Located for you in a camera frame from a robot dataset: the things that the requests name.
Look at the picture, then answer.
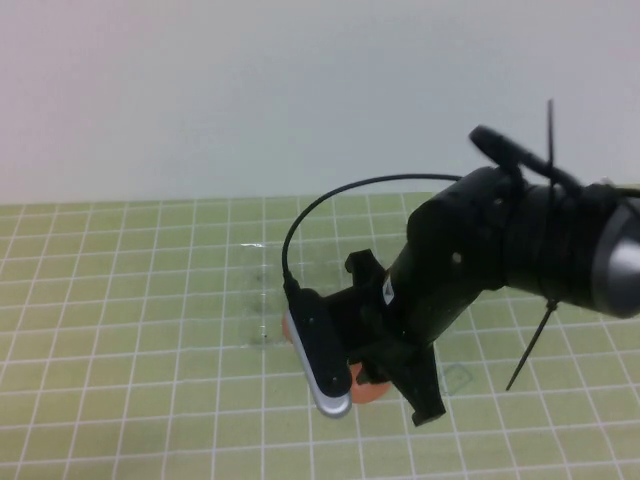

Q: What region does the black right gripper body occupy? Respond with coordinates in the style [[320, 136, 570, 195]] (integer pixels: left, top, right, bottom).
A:
[[372, 172, 509, 427]]

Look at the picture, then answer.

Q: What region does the clear plastic egg tray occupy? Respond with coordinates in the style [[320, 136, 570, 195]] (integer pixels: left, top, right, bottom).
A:
[[234, 242, 441, 359]]

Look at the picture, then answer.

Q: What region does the green grid table mat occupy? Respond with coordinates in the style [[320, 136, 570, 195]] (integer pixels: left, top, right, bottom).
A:
[[0, 192, 640, 480]]

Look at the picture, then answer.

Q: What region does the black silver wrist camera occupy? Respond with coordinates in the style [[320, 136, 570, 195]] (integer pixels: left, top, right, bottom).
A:
[[284, 287, 354, 420]]

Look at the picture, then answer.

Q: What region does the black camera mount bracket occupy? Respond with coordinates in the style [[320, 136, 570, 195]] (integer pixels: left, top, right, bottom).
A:
[[322, 249, 401, 359]]

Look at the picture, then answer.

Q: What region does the black cable tie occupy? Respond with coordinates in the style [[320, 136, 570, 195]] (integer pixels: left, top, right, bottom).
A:
[[545, 98, 557, 174], [505, 298, 560, 392]]

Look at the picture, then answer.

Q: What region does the thin black camera cable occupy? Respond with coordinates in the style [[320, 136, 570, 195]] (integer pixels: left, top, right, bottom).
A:
[[280, 172, 469, 296]]

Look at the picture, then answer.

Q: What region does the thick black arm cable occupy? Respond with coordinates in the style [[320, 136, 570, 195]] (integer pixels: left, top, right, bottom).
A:
[[468, 124, 584, 187]]

